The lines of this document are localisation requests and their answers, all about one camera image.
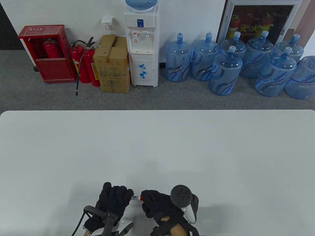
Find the person's left hand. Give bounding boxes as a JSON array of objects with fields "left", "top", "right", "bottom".
[{"left": 84, "top": 182, "right": 135, "bottom": 232}]

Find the person's right hand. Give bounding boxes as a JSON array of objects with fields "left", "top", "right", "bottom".
[{"left": 141, "top": 189, "right": 190, "bottom": 228}]

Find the person's right forearm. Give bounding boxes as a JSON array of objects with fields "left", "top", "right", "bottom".
[{"left": 169, "top": 224, "right": 188, "bottom": 236}]

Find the black right hand controller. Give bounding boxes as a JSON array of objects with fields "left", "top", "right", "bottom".
[{"left": 171, "top": 184, "right": 199, "bottom": 224}]

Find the black hand controller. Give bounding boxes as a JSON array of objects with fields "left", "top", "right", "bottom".
[
  {"left": 83, "top": 205, "right": 134, "bottom": 236},
  {"left": 171, "top": 184, "right": 199, "bottom": 224}
]

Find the black left hand controller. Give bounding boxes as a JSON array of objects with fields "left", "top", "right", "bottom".
[{"left": 83, "top": 205, "right": 134, "bottom": 236}]

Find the brown cardboard box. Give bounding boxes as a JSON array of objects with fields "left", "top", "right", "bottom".
[{"left": 93, "top": 34, "right": 131, "bottom": 93}]

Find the red fire extinguisher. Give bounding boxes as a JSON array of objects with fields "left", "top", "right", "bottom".
[
  {"left": 70, "top": 40, "right": 90, "bottom": 96},
  {"left": 82, "top": 37, "right": 101, "bottom": 87},
  {"left": 43, "top": 38, "right": 63, "bottom": 59}
]

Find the red fire extinguisher cabinet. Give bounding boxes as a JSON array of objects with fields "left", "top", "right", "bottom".
[{"left": 18, "top": 25, "right": 77, "bottom": 84}]

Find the white water dispenser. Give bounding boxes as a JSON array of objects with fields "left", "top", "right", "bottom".
[{"left": 124, "top": 4, "right": 160, "bottom": 88}]

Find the group of blue water jugs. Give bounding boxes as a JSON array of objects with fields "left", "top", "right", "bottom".
[{"left": 164, "top": 31, "right": 315, "bottom": 100}]

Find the black double door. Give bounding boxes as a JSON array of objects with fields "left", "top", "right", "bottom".
[{"left": 0, "top": 4, "right": 25, "bottom": 50}]

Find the blue dispenser water bottle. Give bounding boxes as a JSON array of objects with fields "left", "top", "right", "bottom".
[{"left": 125, "top": 0, "right": 158, "bottom": 11}]

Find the thin black glove cable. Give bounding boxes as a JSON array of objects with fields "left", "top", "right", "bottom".
[{"left": 71, "top": 212, "right": 87, "bottom": 236}]

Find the white wall power socket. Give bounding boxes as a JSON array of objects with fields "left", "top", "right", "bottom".
[{"left": 101, "top": 16, "right": 114, "bottom": 30}]

